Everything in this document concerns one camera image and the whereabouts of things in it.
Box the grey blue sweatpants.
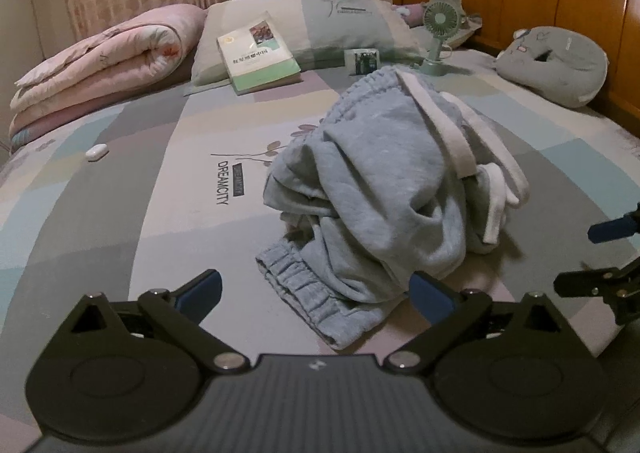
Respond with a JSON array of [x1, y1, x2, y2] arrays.
[[257, 66, 529, 350]]

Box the small green white box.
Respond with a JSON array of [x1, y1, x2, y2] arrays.
[[344, 49, 381, 76]]

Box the green desk fan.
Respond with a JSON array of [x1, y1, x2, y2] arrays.
[[423, 1, 461, 76]]

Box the patchwork bed sheet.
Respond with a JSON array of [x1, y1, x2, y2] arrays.
[[1, 51, 639, 452]]

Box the grey cat cushion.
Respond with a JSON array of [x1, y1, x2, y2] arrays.
[[495, 26, 608, 109]]

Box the pink folded quilt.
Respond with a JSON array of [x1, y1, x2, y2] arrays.
[[9, 3, 207, 152]]

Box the white earbud case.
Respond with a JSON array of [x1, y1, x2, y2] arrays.
[[85, 143, 110, 162]]

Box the grey white pillow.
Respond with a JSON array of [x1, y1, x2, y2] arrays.
[[191, 0, 424, 87]]

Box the green white book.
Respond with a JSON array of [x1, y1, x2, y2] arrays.
[[217, 13, 302, 95]]

